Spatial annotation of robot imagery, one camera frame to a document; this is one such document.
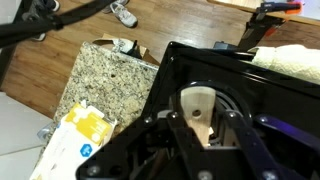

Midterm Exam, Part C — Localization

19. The black orange clamp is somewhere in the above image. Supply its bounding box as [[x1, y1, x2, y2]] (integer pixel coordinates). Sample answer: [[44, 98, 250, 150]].
[[238, 2, 303, 51]]

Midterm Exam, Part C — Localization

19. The granite countertop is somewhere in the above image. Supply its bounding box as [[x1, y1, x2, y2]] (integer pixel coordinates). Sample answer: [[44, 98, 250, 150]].
[[40, 42, 159, 158]]

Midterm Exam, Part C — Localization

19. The cream dish towel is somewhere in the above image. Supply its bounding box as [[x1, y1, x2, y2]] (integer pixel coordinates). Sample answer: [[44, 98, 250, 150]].
[[250, 44, 320, 84]]

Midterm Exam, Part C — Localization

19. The grey sneaker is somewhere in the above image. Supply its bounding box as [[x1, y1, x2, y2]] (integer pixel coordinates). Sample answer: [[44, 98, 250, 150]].
[[102, 0, 138, 28]]

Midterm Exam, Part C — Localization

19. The black camera tripod leg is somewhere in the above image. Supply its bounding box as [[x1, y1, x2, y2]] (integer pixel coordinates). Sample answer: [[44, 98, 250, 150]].
[[0, 0, 115, 48]]

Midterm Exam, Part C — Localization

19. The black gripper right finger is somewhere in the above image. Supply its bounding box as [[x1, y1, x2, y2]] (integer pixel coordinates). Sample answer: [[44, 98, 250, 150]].
[[216, 110, 320, 180]]

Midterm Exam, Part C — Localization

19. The black electric stove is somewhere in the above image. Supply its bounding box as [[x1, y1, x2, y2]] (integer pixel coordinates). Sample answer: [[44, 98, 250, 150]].
[[114, 41, 320, 154]]

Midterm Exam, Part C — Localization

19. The yellow white cardboard box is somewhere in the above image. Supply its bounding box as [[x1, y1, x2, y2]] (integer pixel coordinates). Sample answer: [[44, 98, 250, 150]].
[[29, 100, 117, 180]]

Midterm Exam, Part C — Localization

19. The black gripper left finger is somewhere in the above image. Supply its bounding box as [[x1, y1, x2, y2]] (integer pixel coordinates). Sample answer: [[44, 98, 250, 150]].
[[76, 112, 207, 180]]

